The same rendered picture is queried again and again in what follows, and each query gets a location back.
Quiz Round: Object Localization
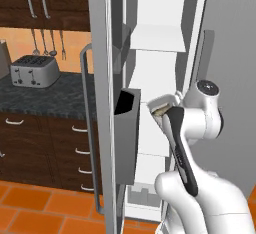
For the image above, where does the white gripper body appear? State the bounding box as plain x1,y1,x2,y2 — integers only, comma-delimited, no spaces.
147,93,181,115

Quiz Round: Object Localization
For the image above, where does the white freezer cabinet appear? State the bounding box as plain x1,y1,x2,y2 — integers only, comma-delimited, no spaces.
120,0,212,223

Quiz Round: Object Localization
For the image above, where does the white freezer shelf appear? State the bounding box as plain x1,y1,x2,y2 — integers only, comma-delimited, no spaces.
129,23,187,53
137,150,171,159

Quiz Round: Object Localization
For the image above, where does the grey freezer door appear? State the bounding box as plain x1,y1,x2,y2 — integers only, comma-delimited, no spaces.
86,0,142,234

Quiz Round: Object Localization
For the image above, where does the white freezer drawer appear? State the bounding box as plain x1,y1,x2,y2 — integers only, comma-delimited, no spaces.
127,181,165,210

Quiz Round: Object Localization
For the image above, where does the tall grey door bin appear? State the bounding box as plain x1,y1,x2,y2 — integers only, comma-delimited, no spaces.
113,87,142,186

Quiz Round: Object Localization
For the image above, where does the small grey door bin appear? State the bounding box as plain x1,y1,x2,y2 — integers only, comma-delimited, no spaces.
112,22,132,75

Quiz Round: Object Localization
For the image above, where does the grey fridge door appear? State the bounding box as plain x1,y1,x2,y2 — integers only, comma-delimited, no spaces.
185,0,256,200

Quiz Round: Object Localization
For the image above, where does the dark wood drawer cabinet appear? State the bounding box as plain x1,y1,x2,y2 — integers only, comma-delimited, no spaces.
45,115,104,195

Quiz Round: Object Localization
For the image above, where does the hanging metal fork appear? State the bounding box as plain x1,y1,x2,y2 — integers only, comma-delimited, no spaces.
58,29,67,61

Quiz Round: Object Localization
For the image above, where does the hanging metal utensil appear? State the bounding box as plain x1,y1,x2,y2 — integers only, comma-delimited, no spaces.
40,28,50,57
31,28,41,57
48,28,58,58

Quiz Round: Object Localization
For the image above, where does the silver toaster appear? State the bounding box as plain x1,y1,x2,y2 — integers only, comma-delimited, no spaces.
9,54,62,89

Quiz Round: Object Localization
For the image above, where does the dark wood cupboard door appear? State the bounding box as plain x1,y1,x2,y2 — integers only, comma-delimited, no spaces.
0,0,37,30
34,0,91,33

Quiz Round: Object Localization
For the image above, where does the dark wood base cabinet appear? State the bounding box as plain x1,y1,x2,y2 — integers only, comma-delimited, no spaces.
0,111,54,187

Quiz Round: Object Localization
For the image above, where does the grey object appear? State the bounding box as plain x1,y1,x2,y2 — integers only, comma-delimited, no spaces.
0,39,11,80

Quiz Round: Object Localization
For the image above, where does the grey fridge door handle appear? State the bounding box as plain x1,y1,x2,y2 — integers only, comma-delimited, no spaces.
191,29,216,93

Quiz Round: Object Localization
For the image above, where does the grey freezer door handle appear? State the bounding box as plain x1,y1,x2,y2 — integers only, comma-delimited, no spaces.
79,42,105,216

